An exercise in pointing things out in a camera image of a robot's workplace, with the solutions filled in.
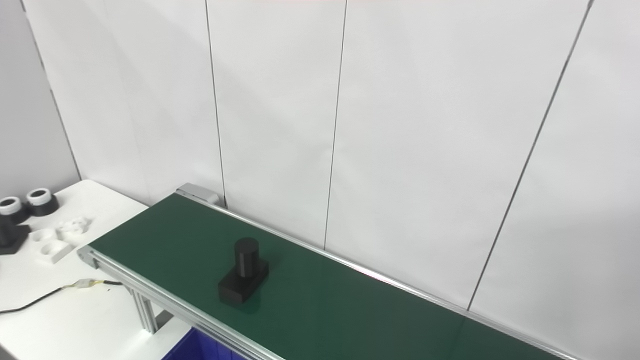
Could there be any blue plastic bin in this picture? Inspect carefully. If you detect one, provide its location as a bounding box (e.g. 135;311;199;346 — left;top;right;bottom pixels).
161;327;246;360

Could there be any black cable with clear connector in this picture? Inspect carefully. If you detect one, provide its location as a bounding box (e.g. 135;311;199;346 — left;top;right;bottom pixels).
0;278;123;315

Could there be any white square part round hole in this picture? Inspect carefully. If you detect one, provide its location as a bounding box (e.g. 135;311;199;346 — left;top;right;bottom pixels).
30;227;57;247
39;239;76;264

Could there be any black cylinder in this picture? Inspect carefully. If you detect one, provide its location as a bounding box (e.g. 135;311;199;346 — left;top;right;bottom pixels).
218;237;270;307

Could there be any green conveyor belt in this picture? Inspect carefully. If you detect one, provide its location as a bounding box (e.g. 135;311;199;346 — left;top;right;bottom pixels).
77;182;583;360

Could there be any black hexagonal base part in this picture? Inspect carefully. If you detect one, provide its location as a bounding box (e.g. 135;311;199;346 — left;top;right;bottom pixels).
0;217;31;256

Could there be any white part with several holes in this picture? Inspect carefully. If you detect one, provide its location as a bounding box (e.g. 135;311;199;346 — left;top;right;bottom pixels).
56;216;93;241

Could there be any black ring part white top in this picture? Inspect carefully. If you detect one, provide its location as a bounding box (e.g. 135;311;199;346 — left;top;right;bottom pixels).
0;196;29;224
26;187;59;217

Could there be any aluminium conveyor leg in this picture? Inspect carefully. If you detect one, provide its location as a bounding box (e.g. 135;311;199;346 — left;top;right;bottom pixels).
131;289;161;335

